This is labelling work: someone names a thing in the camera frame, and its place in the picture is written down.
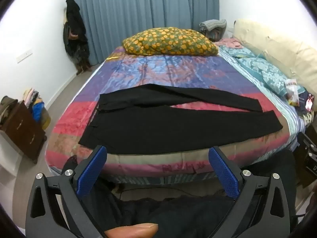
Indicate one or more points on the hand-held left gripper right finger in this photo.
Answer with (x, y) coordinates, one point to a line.
(224, 172)

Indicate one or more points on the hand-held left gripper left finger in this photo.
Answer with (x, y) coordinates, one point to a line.
(91, 172)

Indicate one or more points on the black pants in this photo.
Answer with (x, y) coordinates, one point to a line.
(161, 129)

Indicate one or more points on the person's left hand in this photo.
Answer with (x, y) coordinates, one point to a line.
(131, 231)

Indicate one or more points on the dark printed packet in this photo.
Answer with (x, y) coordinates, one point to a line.
(306, 103)

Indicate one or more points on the person's dark clothing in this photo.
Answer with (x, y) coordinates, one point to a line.
(178, 215)

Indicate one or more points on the white and red snack packet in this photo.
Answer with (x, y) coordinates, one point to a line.
(292, 91)

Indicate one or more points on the dark wooden nightstand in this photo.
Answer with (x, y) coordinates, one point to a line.
(23, 132)

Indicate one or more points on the white cabinet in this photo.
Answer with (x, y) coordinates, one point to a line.
(8, 153)

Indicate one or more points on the pile of colourful clothes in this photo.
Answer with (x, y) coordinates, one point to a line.
(37, 106)

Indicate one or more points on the teal floral blanket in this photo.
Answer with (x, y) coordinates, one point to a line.
(260, 67)

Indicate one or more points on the olive cloth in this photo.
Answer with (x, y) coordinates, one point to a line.
(7, 106)

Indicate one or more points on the cream padded headboard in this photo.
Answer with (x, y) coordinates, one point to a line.
(277, 44)

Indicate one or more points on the pink cloth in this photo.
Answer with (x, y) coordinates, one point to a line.
(230, 42)

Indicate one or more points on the orange floral pillow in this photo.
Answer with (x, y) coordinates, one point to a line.
(171, 41)

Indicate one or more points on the black hanging coat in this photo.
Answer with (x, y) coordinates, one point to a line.
(75, 29)

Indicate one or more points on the grey knit blanket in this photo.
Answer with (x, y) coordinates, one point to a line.
(213, 26)

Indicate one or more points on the blue-grey curtain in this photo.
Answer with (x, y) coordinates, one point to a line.
(148, 5)

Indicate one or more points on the white wall switch plate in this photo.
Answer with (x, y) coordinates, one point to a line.
(24, 56)

